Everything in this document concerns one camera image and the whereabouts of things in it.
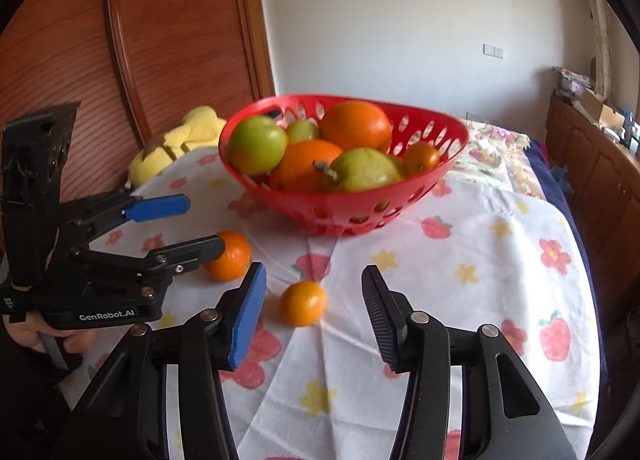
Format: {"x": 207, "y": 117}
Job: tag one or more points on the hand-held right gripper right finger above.
{"x": 382, "y": 325}

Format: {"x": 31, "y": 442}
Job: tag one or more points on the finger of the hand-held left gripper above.
{"x": 155, "y": 207}
{"x": 190, "y": 250}

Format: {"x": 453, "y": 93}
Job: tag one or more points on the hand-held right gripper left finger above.
{"x": 247, "y": 320}

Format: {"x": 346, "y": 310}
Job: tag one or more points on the yellow-green pear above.
{"x": 365, "y": 169}

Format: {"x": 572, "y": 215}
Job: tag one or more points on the small tangerine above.
{"x": 420, "y": 157}

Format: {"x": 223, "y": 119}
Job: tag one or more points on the red perforated plastic basket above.
{"x": 452, "y": 137}

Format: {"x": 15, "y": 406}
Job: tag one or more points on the large orange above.
{"x": 355, "y": 124}
{"x": 300, "y": 167}

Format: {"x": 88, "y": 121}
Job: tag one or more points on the person's left hand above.
{"x": 75, "y": 340}

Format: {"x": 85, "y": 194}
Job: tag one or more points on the yellow plush toy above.
{"x": 175, "y": 142}

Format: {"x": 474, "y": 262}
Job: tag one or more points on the strawberry print tablecloth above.
{"x": 475, "y": 265}

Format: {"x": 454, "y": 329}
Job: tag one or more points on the small green apple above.
{"x": 301, "y": 132}

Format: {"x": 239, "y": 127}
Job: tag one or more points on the wooden wardrobe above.
{"x": 125, "y": 39}

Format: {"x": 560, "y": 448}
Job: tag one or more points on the floral quilt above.
{"x": 495, "y": 154}

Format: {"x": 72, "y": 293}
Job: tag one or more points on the dark blue blanket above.
{"x": 555, "y": 179}

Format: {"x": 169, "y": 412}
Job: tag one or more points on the wooden cabinet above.
{"x": 595, "y": 164}

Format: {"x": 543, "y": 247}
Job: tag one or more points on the cardboard box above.
{"x": 597, "y": 109}

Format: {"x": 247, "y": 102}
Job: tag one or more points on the patterned beige curtain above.
{"x": 600, "y": 39}

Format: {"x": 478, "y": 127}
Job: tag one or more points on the white wall switch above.
{"x": 493, "y": 49}

